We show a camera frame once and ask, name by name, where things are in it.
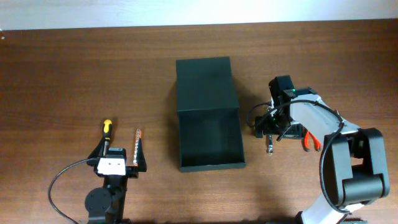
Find orange socket rail strip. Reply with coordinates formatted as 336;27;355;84
133;129;141;167

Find dark green open box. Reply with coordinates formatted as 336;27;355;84
176;57;246;172

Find left black cable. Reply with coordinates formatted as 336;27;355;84
47;157;98;224

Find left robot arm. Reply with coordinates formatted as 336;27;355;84
85;138;147;224

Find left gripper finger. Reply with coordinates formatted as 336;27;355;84
88;137;105;159
136;138;147;172

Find red diagonal cutting pliers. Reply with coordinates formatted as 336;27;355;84
303;130;322;152

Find silver ring wrench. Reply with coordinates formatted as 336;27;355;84
267;135;273;155

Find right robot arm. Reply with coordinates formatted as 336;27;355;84
247;75;390;224

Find yellow black screwdriver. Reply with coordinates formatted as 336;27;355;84
103;119;113;156

